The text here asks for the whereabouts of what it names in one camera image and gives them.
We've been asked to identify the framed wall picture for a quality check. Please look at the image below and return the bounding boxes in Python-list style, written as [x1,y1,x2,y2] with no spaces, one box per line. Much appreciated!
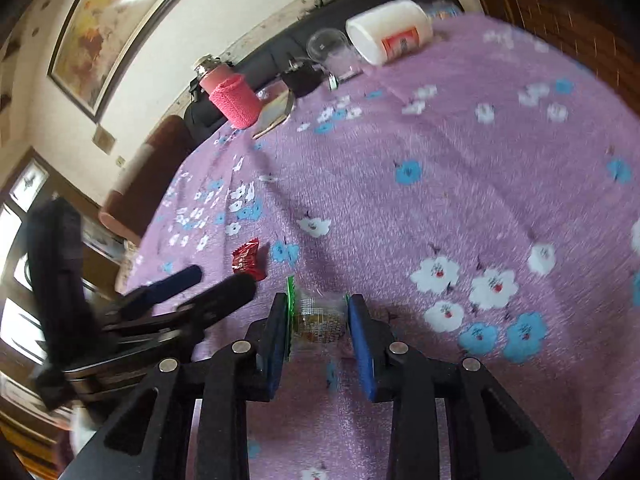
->
[47,0,221,123]

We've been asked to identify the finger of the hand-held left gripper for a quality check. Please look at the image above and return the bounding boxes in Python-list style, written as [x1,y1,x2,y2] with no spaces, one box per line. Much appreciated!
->
[165,274,257,343]
[100,265,203,326]

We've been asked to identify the brown upholstered chair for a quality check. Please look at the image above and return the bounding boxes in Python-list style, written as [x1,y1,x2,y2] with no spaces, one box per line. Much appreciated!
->
[97,114,193,246]

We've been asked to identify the clear plastic cup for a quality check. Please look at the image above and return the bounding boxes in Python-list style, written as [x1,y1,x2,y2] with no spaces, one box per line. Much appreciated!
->
[306,27,363,78]

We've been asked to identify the wooden frame window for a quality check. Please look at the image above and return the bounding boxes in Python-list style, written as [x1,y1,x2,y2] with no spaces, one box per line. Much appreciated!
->
[0,147,126,461]

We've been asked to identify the clear green-edged snack packet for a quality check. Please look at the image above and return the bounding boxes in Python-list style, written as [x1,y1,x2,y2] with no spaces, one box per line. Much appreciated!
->
[284,276,351,363]

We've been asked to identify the small wall plaque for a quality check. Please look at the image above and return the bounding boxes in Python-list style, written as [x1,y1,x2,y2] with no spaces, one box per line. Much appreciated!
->
[93,126,117,155]

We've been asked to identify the pink knit-sleeved bottle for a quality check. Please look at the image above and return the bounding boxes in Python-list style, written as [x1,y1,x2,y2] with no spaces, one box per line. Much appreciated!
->
[194,55,261,130]

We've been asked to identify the wooden cabinet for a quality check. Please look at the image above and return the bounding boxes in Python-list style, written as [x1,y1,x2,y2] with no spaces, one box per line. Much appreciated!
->
[460,0,640,111]

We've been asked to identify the purple floral tablecloth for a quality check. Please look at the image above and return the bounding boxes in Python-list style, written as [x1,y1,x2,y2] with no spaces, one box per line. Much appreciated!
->
[115,7,640,480]

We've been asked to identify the small red candy packet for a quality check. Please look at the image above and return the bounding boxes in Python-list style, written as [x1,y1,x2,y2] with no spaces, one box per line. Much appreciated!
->
[231,237,266,282]

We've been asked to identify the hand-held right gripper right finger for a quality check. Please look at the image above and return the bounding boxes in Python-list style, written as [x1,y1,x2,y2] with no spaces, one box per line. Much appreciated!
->
[347,293,573,480]

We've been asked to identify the white plastic jar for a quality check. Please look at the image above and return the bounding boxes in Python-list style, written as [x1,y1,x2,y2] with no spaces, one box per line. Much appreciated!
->
[345,0,435,67]

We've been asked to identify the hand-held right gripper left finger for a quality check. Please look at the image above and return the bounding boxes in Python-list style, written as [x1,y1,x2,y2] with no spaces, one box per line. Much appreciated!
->
[60,292,291,480]

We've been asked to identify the black sofa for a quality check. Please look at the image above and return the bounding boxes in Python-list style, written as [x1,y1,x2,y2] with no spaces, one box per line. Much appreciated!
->
[183,0,466,143]

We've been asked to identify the black cup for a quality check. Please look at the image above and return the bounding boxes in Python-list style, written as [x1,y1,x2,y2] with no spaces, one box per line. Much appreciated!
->
[280,59,326,98]

